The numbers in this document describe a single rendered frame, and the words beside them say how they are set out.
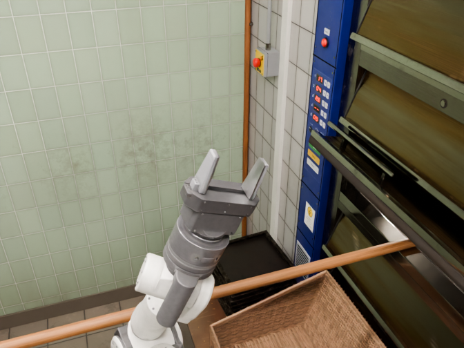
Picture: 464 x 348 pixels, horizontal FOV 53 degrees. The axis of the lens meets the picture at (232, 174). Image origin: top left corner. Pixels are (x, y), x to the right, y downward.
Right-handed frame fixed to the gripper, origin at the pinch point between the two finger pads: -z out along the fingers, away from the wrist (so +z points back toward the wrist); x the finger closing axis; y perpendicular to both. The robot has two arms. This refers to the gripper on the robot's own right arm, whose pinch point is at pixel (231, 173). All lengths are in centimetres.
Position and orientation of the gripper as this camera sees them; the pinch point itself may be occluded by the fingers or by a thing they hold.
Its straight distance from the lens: 66.7
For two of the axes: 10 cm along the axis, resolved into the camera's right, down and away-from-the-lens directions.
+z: -4.0, 7.9, 4.6
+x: -8.5, -1.3, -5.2
